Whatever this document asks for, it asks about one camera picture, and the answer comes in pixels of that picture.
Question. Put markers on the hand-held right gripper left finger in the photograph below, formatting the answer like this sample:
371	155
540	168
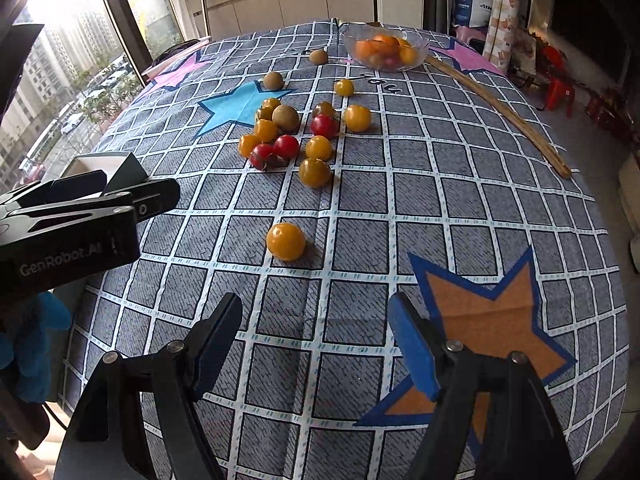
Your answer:
212	355

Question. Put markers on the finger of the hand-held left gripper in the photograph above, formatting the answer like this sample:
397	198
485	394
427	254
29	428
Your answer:
75	186
150	197

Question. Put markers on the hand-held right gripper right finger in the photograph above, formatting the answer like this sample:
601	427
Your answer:
412	345

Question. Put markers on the lone yellow tomato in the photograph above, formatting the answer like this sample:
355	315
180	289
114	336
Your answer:
285	241

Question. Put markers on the clear glass bowl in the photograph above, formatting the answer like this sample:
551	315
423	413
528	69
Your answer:
420	57

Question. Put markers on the person's left hand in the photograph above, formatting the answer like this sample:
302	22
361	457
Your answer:
35	340

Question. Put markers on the grey green open box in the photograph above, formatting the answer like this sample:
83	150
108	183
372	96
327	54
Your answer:
127	175

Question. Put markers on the large glass window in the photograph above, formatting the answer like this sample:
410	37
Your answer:
65	85

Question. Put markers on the grey checked star tablecloth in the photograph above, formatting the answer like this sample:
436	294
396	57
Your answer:
350	260

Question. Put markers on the red tomato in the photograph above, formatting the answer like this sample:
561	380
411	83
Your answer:
261	155
286	146
324	126

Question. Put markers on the brown kiwi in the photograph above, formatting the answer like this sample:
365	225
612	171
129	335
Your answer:
285	116
318	56
273	80

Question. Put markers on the cluster of cherry tomatoes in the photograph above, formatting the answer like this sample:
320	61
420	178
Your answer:
315	172

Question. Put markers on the metal mop pole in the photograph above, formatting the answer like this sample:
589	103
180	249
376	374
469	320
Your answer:
202	0

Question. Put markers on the small round orange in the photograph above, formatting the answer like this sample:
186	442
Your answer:
345	87
358	118

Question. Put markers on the beige low cabinet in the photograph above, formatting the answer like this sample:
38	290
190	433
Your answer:
280	10

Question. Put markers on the long wooden board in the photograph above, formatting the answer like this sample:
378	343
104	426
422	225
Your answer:
505	110

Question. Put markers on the large orange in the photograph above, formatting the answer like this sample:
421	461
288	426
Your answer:
407	54
374	47

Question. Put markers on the red apple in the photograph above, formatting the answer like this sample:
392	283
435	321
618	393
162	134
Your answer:
389	62

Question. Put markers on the red plastic stool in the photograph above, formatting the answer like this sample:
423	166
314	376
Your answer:
560	95

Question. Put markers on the stack of red gift boxes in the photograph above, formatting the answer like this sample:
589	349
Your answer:
607	112

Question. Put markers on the pink plastic stool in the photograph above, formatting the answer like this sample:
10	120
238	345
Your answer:
470	40

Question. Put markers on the folding chair with cushion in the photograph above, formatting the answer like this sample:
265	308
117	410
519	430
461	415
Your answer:
524	52

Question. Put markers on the red plastic chair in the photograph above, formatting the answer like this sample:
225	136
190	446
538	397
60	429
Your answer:
549	57

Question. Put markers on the blue and white bag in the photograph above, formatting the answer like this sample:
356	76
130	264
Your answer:
472	7

